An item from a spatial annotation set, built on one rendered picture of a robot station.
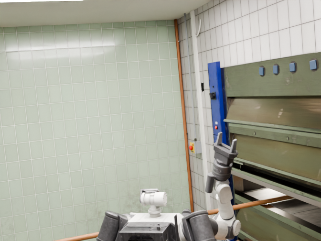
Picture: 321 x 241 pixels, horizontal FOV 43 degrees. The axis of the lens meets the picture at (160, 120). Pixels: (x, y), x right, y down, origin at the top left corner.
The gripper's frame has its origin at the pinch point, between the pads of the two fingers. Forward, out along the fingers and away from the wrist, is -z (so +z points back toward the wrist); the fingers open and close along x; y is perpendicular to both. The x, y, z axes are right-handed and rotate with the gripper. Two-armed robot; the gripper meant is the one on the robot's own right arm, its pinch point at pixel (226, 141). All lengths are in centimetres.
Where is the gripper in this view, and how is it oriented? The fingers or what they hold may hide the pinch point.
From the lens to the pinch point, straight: 188.9
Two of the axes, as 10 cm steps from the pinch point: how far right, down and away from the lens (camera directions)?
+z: -0.8, 9.0, 4.4
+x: -6.8, -3.7, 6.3
